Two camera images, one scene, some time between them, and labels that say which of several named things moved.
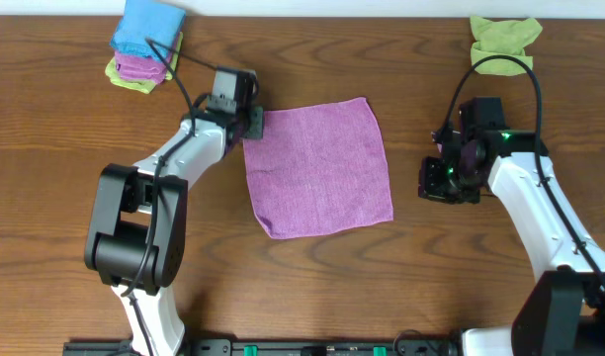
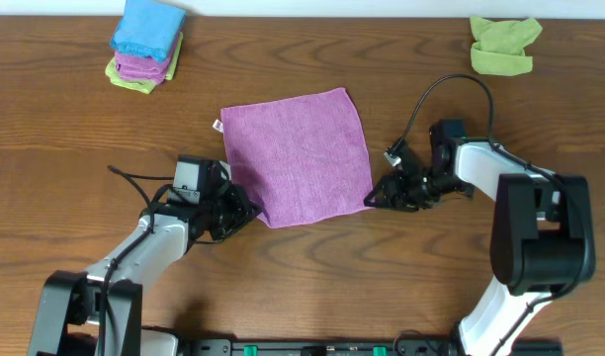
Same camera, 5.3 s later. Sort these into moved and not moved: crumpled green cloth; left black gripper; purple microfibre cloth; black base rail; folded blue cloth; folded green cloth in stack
Moved: purple microfibre cloth; left black gripper
Not moved: folded blue cloth; black base rail; folded green cloth in stack; crumpled green cloth
